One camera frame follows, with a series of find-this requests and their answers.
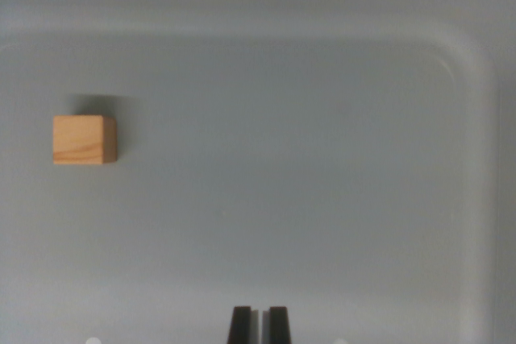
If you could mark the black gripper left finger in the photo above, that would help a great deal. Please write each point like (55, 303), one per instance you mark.
(241, 328)

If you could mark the light wooden cube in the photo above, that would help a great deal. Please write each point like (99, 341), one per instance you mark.
(80, 140)

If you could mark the grey plastic tray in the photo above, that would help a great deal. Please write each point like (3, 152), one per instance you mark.
(282, 158)

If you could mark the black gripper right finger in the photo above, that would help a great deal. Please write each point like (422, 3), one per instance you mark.
(279, 328)

